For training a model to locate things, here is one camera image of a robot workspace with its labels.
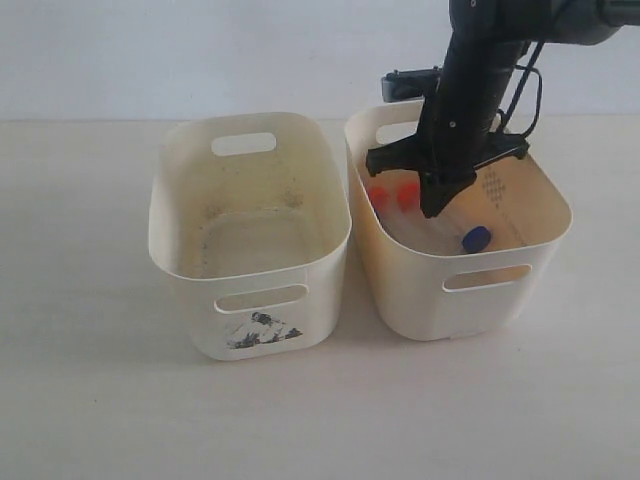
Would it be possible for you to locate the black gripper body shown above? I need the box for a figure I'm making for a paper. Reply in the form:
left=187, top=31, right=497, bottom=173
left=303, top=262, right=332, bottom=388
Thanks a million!
left=419, top=33, right=528, bottom=186

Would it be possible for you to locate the orange-capped tube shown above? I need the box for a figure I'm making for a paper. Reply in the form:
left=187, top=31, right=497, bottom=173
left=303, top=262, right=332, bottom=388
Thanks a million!
left=367, top=185, right=390, bottom=210

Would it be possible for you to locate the blue-capped tube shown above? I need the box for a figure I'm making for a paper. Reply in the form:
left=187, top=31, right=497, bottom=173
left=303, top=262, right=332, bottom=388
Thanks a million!
left=446, top=209, right=493, bottom=254

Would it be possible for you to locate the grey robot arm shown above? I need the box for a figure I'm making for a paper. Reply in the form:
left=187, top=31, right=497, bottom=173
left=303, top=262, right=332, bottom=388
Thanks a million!
left=365, top=1, right=639, bottom=218

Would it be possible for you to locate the cream plastic bin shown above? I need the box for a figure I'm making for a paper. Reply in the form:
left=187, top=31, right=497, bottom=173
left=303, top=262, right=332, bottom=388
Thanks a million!
left=148, top=112, right=352, bottom=361
left=344, top=101, right=572, bottom=341

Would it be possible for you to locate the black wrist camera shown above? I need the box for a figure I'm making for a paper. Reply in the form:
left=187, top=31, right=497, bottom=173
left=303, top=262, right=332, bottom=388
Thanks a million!
left=381, top=67, right=441, bottom=103

